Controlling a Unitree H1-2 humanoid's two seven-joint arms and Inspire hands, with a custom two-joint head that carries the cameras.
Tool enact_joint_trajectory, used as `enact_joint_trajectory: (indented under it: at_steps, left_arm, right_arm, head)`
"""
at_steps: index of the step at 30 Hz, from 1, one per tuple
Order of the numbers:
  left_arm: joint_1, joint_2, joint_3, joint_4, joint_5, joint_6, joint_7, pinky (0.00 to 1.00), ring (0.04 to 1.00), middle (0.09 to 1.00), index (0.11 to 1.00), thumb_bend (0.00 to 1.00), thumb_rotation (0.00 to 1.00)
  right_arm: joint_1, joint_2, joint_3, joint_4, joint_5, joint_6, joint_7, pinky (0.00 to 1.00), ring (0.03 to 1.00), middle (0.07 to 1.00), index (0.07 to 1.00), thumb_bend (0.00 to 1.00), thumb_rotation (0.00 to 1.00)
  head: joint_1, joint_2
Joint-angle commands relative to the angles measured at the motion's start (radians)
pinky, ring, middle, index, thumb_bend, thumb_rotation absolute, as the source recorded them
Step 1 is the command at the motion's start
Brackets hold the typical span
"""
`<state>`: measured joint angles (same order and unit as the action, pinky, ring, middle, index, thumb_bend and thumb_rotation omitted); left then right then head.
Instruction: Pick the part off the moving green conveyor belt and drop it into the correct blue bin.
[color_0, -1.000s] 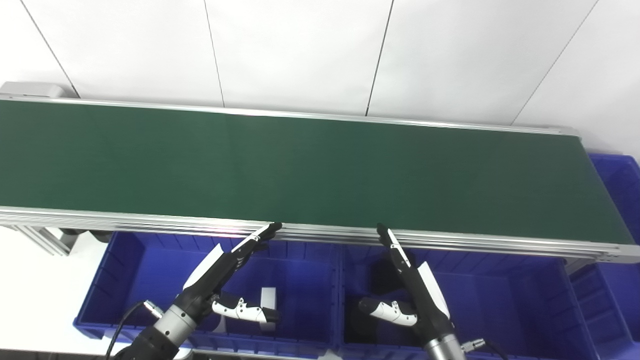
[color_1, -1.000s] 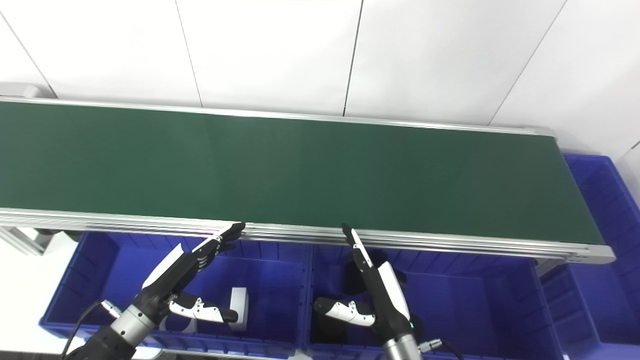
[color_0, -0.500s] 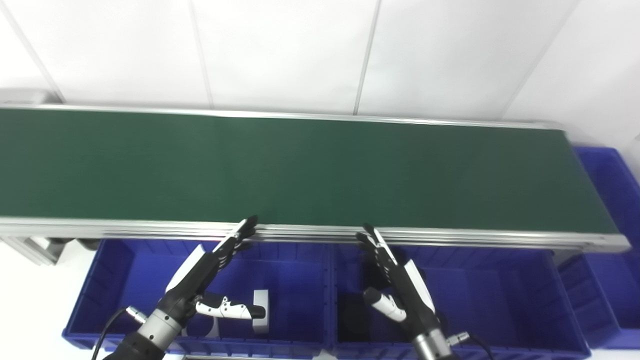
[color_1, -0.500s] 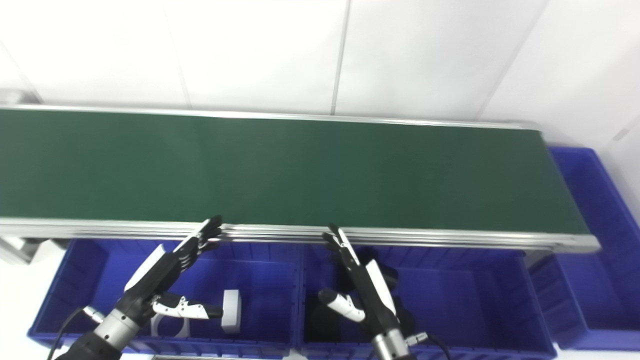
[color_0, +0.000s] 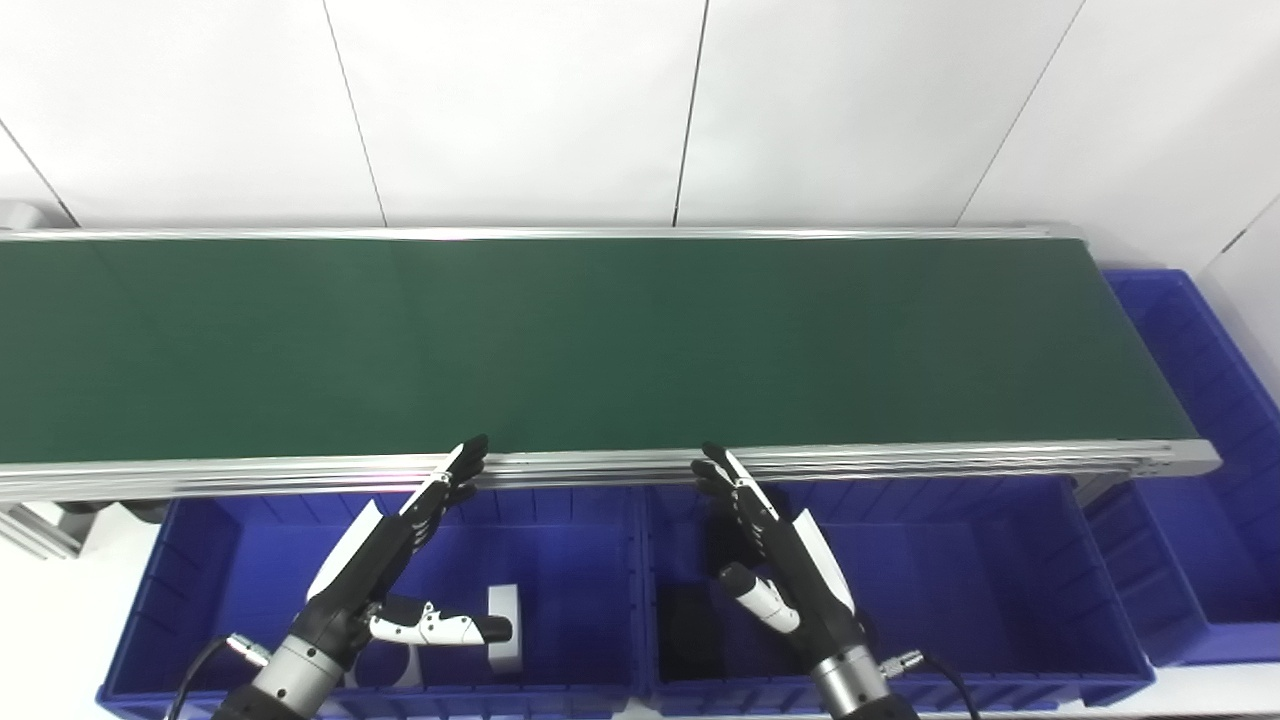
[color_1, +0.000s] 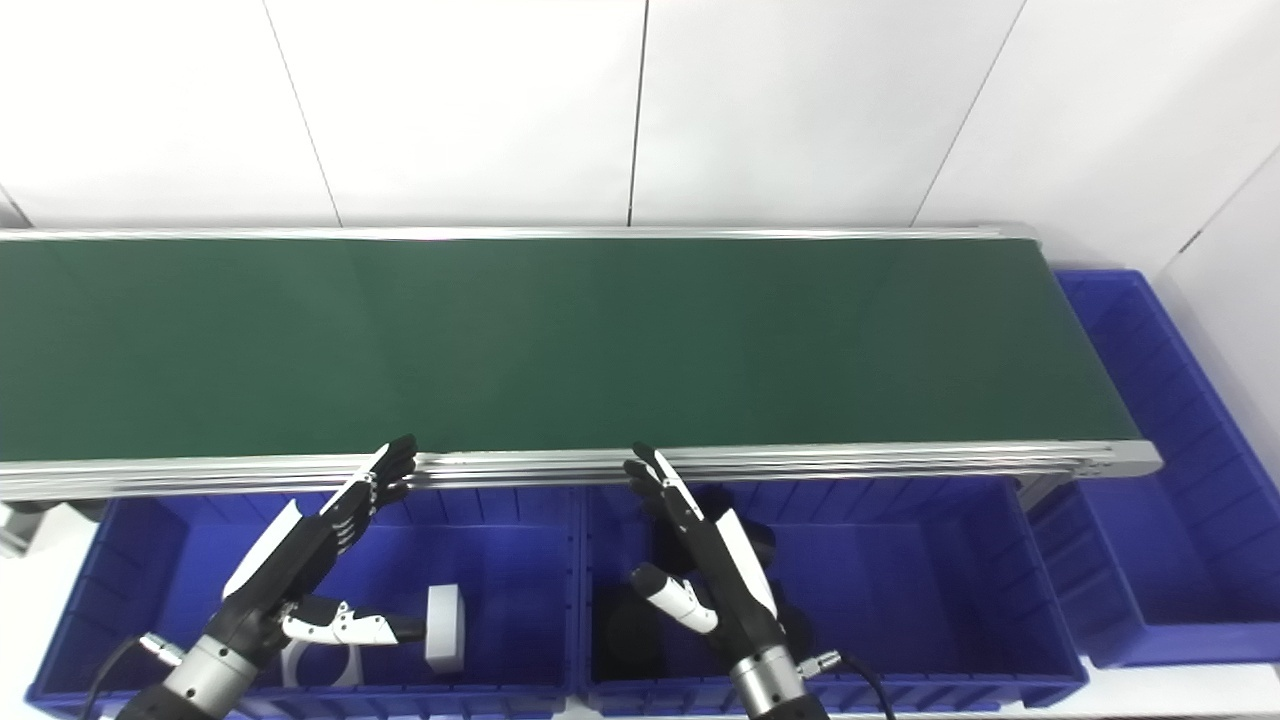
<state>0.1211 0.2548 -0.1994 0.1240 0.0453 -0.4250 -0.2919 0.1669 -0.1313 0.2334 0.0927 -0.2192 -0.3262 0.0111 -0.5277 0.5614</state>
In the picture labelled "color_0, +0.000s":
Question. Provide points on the blue plastic bin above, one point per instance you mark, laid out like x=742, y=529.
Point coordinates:
x=230, y=570
x=980, y=580
x=1200, y=540

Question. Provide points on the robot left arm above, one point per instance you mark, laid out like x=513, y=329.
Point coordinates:
x=290, y=680

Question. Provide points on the aluminium conveyor leg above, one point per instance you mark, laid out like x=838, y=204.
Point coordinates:
x=40, y=528

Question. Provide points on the green conveyor belt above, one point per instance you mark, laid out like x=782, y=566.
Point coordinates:
x=250, y=475
x=600, y=350

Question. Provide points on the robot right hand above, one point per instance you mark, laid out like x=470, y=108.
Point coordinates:
x=815, y=600

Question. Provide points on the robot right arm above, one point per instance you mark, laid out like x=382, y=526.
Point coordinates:
x=860, y=690

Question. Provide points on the black motor under conveyor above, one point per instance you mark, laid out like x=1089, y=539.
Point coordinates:
x=120, y=510

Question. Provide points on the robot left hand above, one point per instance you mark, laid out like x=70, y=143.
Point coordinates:
x=370, y=570

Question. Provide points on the black plastic part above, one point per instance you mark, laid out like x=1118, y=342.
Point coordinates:
x=690, y=630

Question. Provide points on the grey conveyor end housing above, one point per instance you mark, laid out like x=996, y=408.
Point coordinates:
x=20, y=213

